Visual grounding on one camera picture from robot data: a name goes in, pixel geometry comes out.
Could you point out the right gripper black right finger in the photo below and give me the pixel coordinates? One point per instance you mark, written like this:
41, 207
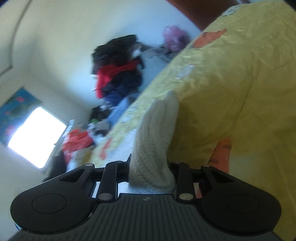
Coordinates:
184, 183

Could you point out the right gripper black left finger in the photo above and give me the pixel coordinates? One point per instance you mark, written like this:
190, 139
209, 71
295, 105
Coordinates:
109, 177

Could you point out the white knitted sweater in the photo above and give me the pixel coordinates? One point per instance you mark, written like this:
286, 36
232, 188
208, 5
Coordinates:
149, 172

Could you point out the black clothing near window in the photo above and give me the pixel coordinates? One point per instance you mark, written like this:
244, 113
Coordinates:
59, 166

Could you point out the dark navy clothes in pile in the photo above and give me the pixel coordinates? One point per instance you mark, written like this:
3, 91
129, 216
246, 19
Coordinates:
122, 85

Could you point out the black clothes on pile top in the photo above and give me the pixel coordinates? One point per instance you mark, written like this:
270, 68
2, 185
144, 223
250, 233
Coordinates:
117, 51

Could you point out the light blue storage basket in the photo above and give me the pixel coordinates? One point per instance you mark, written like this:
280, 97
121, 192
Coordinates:
118, 111

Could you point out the orange plastic bag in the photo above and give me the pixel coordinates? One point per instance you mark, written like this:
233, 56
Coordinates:
74, 141

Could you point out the bright window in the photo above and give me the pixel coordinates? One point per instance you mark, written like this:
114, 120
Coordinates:
35, 139

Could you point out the red garment on pile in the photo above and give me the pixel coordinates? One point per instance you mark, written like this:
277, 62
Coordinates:
106, 73

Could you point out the yellow carrot print bedsheet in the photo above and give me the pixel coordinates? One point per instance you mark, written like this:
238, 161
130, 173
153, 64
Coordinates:
241, 86

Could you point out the grey crumpled bag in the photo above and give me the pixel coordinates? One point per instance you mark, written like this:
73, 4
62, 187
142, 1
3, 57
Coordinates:
155, 60

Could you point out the pink plastic bag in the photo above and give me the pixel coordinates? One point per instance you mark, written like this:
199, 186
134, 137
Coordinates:
175, 39

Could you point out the brown wooden door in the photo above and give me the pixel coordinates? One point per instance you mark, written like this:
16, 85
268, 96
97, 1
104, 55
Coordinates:
202, 12

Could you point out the blue wall poster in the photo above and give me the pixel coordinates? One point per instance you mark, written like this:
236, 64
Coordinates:
15, 111

